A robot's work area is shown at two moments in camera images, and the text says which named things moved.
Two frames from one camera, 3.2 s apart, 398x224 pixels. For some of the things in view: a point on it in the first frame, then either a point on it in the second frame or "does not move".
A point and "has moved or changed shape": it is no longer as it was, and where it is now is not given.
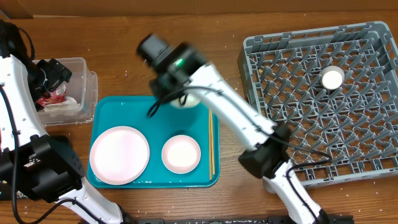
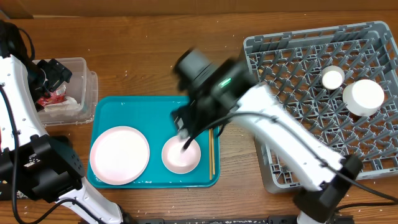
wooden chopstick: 210,146 does not move
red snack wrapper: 55,96 does not move
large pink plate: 119,155 does not move
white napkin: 70,106 does not move
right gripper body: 170,91 to 210,107
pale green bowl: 188,102 has moved or changed shape
